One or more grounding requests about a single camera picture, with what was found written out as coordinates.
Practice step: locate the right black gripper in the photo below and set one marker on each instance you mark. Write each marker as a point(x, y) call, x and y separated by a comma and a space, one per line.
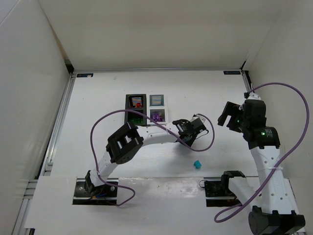
point(228, 115)

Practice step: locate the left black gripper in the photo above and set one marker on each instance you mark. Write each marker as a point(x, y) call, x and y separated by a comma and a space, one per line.
point(195, 129)

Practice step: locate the cyan lego brick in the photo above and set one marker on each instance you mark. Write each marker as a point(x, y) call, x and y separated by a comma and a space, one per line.
point(197, 164)

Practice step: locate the green square lego brick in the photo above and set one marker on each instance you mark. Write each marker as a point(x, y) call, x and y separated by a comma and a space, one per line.
point(137, 121)

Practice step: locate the purple rectangular lego brick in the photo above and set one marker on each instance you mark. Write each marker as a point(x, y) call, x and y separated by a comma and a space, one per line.
point(157, 117)

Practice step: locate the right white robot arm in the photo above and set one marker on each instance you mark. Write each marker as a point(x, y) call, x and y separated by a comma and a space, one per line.
point(271, 208)

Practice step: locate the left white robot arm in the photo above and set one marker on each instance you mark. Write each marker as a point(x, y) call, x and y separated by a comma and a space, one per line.
point(124, 144)

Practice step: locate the white slotted container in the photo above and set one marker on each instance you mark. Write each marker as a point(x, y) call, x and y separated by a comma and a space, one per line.
point(157, 103)

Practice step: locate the black slotted container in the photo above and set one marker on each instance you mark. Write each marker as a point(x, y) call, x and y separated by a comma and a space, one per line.
point(130, 101)

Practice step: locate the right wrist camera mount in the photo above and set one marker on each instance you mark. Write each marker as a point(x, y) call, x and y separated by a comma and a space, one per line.
point(252, 96)

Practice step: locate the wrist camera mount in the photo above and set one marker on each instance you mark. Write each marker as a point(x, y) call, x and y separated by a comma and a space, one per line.
point(199, 117)
point(252, 96)

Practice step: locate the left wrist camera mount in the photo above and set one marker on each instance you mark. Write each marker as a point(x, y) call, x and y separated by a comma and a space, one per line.
point(199, 117)

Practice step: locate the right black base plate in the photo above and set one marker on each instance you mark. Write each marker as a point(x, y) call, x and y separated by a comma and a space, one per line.
point(216, 195)

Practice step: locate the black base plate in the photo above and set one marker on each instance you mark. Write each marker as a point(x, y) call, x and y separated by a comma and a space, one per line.
point(216, 195)
point(103, 196)

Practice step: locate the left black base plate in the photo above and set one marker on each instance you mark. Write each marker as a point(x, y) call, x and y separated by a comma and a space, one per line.
point(103, 196)

